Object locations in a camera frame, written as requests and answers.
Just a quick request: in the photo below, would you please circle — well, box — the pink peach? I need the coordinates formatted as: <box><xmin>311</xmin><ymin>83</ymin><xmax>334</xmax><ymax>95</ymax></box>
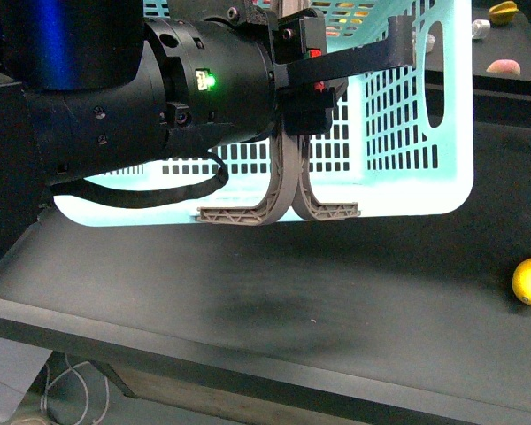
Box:
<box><xmin>486</xmin><ymin>59</ymin><xmax>521</xmax><ymax>76</ymax></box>

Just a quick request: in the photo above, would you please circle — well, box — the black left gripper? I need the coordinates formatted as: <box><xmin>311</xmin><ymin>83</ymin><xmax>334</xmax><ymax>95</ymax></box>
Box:
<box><xmin>229</xmin><ymin>1</ymin><xmax>414</xmax><ymax>135</ymax></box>

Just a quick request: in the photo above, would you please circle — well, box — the crumpled clear tape piece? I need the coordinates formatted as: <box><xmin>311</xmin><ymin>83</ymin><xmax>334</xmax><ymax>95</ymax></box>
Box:
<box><xmin>472</xmin><ymin>19</ymin><xmax>491</xmax><ymax>41</ymax></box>

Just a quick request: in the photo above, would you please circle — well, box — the white string on floor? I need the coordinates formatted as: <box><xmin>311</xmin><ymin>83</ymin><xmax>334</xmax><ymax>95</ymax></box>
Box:
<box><xmin>39</xmin><ymin>358</ymin><xmax>112</xmax><ymax>425</ymax></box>

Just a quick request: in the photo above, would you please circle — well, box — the black cable loop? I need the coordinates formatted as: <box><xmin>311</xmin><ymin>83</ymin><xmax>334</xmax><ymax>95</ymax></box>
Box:
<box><xmin>48</xmin><ymin>148</ymin><xmax>229</xmax><ymax>209</ymax></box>

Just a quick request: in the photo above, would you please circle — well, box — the light blue plastic basket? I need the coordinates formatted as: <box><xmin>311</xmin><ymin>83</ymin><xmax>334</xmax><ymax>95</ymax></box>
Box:
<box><xmin>55</xmin><ymin>1</ymin><xmax>473</xmax><ymax>227</ymax></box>

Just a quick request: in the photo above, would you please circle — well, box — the yellow-green star fruit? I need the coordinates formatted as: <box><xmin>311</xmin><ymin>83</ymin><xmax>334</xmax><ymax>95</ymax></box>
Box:
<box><xmin>489</xmin><ymin>1</ymin><xmax>519</xmax><ymax>27</ymax></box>

